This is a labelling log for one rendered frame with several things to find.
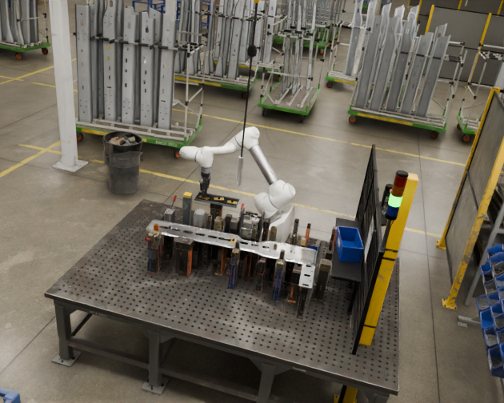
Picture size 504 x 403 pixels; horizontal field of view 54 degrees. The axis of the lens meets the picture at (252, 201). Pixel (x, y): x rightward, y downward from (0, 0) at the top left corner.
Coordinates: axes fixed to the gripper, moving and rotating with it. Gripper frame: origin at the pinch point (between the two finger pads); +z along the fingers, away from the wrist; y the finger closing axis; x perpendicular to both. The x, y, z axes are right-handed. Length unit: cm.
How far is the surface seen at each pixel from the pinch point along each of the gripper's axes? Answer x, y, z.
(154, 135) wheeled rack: -268, -246, 91
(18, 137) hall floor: -456, -146, 120
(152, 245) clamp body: -3, 61, 23
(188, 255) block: 22, 48, 28
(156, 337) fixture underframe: 34, 99, 67
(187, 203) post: -11.9, 6.7, 11.4
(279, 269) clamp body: 91, 27, 21
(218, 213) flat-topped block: 14.2, -2.8, 14.9
